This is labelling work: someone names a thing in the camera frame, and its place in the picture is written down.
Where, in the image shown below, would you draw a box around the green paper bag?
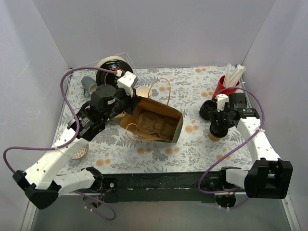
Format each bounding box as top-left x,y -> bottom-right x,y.
119,77 -> 183,144

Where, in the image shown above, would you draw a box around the cardboard cup carrier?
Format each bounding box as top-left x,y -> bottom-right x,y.
137,111 -> 178,140
112,112 -> 125,122

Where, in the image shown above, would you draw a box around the single paper cup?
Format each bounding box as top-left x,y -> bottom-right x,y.
208,132 -> 223,141

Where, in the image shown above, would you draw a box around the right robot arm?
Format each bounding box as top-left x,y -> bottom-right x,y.
206,93 -> 293,199

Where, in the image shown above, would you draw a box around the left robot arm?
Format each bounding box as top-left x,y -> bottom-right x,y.
13,85 -> 141,209

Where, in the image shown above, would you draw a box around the stack of paper cups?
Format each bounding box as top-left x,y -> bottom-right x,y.
136,86 -> 152,98

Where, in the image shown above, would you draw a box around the stack of black lids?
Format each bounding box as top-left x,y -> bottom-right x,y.
199,100 -> 217,120

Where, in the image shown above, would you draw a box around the red cup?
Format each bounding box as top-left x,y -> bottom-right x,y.
212,76 -> 237,99

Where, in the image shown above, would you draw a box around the black plate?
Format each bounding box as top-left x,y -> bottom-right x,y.
96,56 -> 133,88

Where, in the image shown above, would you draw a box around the white wrapped straws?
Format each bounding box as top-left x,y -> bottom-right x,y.
222,64 -> 246,88

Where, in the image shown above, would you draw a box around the grey mug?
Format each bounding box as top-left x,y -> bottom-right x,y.
81,76 -> 97,98

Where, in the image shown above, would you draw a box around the floral table mat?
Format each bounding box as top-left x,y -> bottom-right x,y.
60,66 -> 253,175

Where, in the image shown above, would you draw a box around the patterned round coaster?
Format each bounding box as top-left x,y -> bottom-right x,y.
71,144 -> 89,160

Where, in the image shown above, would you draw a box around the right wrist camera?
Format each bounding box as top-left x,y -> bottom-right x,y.
216,94 -> 229,112

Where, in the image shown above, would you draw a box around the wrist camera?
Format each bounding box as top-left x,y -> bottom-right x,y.
216,94 -> 229,112
117,71 -> 138,98

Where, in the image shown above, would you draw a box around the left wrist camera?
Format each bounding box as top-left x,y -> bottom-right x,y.
117,71 -> 138,98

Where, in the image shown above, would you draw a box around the white wire dish rack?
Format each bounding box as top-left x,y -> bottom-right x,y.
66,52 -> 140,109

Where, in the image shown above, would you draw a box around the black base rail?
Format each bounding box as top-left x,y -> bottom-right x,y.
74,172 -> 248,204

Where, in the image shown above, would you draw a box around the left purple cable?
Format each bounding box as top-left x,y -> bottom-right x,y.
2,66 -> 121,221

